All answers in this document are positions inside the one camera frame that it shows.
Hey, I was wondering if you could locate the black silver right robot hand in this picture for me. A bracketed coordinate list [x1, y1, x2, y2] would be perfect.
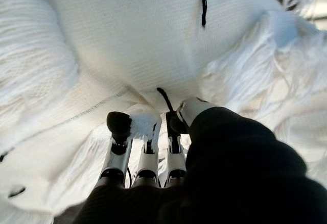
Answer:
[73, 97, 327, 224]

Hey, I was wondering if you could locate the white fringed cushion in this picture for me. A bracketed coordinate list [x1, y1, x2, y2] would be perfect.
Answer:
[0, 0, 327, 224]

